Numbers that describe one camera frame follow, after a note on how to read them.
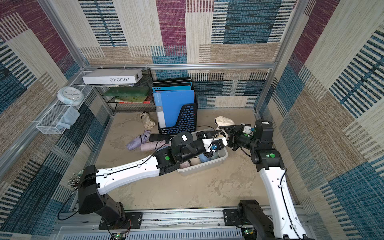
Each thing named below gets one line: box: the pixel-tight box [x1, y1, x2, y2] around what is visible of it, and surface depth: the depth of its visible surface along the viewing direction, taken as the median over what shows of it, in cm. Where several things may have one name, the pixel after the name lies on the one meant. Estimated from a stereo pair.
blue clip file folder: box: [152, 90, 195, 128], surface depth 93 cm
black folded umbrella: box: [149, 133, 175, 143], surface depth 103 cm
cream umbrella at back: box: [140, 111, 156, 129], surface depth 110 cm
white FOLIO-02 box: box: [82, 69, 144, 85], surface depth 81 cm
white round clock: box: [57, 86, 85, 106], surface depth 76 cm
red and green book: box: [114, 94, 153, 104], surface depth 101 cm
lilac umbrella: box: [126, 130, 151, 151], surface depth 101 cm
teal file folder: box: [152, 81, 193, 91], surface depth 96 cm
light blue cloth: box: [56, 106, 81, 130], surface depth 70 cm
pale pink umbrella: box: [140, 140, 172, 152], surface depth 96 cm
